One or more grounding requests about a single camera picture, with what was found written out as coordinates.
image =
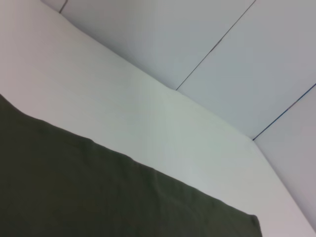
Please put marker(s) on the dark green FREE t-shirt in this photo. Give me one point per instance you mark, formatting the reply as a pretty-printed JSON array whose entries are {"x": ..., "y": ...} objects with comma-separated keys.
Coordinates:
[{"x": 74, "y": 185}]

